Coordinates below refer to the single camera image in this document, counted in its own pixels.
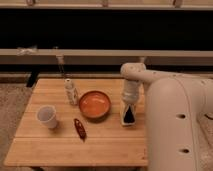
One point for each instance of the yellow black gripper finger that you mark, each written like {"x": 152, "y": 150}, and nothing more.
{"x": 123, "y": 110}
{"x": 133, "y": 114}

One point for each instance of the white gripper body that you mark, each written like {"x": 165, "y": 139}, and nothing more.
{"x": 130, "y": 93}

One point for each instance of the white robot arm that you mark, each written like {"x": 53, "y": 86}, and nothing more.
{"x": 173, "y": 102}

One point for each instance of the dark red eraser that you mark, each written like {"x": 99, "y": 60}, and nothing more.
{"x": 80, "y": 129}

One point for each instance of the orange bowl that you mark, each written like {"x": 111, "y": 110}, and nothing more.
{"x": 94, "y": 104}

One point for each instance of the wooden table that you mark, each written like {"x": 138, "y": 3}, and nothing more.
{"x": 107, "y": 143}

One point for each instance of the grey metal rail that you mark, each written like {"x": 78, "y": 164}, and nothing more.
{"x": 109, "y": 57}

